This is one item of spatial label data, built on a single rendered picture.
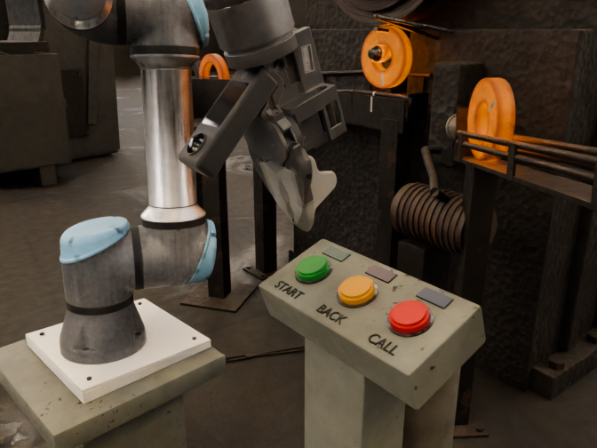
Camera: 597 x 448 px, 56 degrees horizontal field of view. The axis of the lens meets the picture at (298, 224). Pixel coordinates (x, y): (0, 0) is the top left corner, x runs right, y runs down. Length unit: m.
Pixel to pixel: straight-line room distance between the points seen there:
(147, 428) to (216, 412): 0.34
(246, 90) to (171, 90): 0.45
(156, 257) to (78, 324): 0.18
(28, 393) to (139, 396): 0.18
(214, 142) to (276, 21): 0.12
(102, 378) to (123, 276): 0.17
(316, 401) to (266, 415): 0.74
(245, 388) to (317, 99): 1.05
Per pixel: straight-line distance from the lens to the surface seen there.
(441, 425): 0.83
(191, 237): 1.01
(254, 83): 0.55
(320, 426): 0.70
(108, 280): 1.01
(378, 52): 1.52
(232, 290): 2.00
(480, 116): 1.19
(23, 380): 1.11
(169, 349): 1.08
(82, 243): 0.99
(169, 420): 1.16
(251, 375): 1.56
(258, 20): 0.53
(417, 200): 1.27
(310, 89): 0.59
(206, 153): 0.53
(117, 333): 1.05
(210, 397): 1.49
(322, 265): 0.66
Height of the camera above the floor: 0.87
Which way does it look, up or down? 19 degrees down
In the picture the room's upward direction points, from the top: straight up
